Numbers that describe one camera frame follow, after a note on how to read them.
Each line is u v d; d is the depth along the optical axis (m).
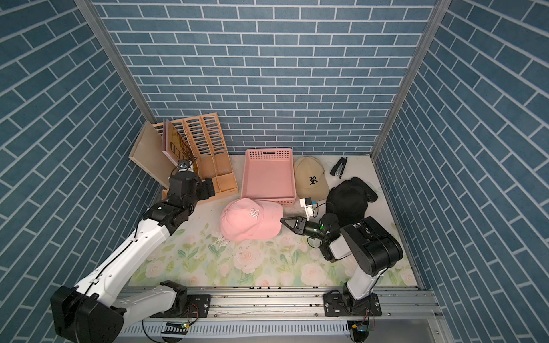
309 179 1.02
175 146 0.90
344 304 0.69
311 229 0.76
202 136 1.09
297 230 0.75
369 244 0.49
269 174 1.12
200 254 0.87
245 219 0.79
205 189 0.71
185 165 0.66
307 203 0.80
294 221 0.79
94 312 0.37
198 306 0.72
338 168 1.15
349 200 0.93
